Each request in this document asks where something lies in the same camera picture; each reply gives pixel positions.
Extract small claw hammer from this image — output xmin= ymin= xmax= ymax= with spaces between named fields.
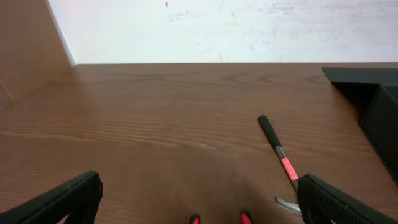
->
xmin=257 ymin=115 xmax=301 ymax=215

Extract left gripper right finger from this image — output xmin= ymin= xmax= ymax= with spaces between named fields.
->
xmin=297 ymin=174 xmax=397 ymax=224

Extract orange handled pliers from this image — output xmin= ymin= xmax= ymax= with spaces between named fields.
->
xmin=189 ymin=209 xmax=254 ymax=224

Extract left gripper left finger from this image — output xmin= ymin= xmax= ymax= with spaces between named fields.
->
xmin=1 ymin=170 xmax=103 ymax=224

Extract dark green open box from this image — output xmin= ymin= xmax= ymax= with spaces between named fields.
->
xmin=322 ymin=67 xmax=397 ymax=182

